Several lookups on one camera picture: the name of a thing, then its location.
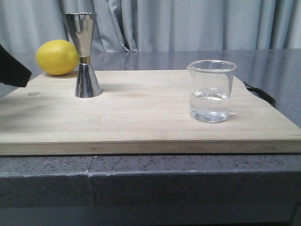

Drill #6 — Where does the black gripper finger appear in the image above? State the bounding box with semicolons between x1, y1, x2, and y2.
0;46;32;88

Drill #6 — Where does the steel double jigger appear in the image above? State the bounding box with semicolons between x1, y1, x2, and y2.
62;12;102;98

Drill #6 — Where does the glass beaker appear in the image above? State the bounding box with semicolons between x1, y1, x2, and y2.
187;59;237;123

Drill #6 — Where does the yellow lemon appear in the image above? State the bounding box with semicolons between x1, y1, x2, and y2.
36;40;79;76

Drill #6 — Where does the grey curtain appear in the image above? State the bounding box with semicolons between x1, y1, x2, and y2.
0;0;301;53

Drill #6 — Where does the wooden cutting board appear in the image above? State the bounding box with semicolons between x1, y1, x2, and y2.
0;70;301;155

